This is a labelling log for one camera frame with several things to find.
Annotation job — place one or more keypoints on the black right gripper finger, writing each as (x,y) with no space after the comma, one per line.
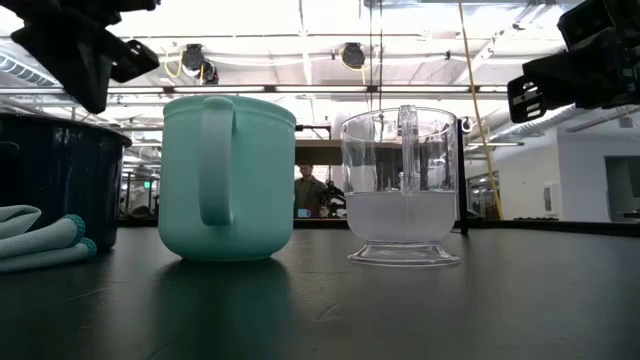
(547,82)

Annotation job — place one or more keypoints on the folded teal-edged cloth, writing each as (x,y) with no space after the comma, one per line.
(35,240)

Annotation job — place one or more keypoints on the black metal shelf leg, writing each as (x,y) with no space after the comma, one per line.
(462,180)

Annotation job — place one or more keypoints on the long ceiling light strip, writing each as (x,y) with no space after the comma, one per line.
(320,89)

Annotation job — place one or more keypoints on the person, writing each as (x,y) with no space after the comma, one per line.
(307,192)

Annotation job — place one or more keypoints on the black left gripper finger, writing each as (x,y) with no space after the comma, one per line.
(75,60)
(137,60)

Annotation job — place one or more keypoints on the wooden shelf board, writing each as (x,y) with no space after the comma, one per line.
(317,151)

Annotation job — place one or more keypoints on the white wall box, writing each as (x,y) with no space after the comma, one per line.
(552,199)

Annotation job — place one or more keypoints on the teal plastic mug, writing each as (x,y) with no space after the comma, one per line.
(260,175)

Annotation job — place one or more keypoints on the background black robot arm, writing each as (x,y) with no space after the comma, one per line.
(334,197)

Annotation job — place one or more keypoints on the clear footed glass mug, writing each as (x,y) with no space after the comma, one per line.
(400,220)

